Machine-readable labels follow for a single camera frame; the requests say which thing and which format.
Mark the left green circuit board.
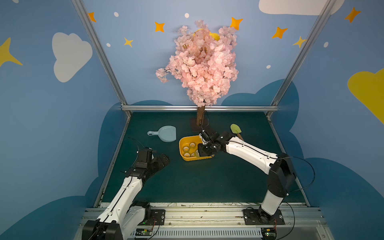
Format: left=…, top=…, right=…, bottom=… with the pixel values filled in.
left=135, top=229, right=153, bottom=238

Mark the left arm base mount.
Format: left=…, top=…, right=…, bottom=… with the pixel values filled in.
left=130, top=201, right=166, bottom=226

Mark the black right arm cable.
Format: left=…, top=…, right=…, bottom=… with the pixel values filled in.
left=199, top=109, right=211, bottom=133

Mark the right green circuit board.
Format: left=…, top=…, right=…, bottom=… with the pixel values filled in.
left=261, top=228, right=277, bottom=240

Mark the dark metal tree base plate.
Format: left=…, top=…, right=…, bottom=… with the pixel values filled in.
left=190, top=116, right=210, bottom=132

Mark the pink blossom artificial tree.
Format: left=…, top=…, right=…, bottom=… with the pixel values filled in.
left=156, top=20, right=239, bottom=121

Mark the green trowel wooden handle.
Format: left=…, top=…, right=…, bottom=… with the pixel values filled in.
left=230, top=124, right=244, bottom=141

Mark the light blue plastic dustpan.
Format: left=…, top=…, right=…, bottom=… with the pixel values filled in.
left=147, top=126, right=177, bottom=143

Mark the green circuit board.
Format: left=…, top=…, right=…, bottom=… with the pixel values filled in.
left=261, top=228, right=277, bottom=240
left=135, top=229, right=153, bottom=238

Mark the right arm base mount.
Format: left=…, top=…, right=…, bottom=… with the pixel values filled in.
left=243, top=207, right=285, bottom=225

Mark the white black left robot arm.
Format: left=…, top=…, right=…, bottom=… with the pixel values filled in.
left=81, top=148, right=170, bottom=240

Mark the aluminium frame rail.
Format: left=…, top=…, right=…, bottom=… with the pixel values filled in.
left=121, top=104, right=279, bottom=113

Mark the yellow plastic storage box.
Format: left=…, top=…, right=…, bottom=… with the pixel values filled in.
left=179, top=136, right=214, bottom=162

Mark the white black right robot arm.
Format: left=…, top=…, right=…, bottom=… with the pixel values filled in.
left=198, top=130, right=297, bottom=220

